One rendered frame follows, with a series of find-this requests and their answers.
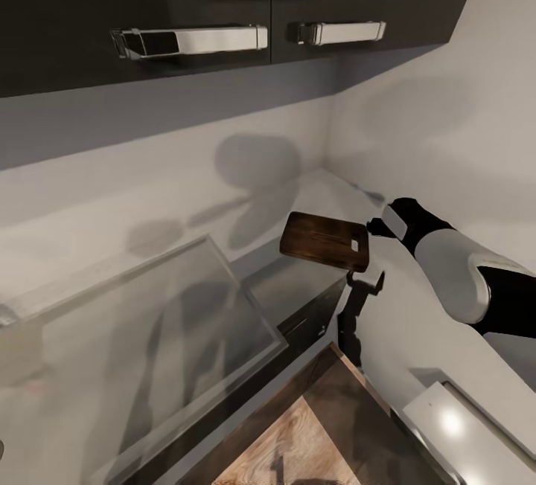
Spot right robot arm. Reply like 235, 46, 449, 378
366, 197, 536, 393

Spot cutting board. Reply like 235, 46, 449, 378
280, 212, 370, 269

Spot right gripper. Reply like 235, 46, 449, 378
366, 218, 397, 238

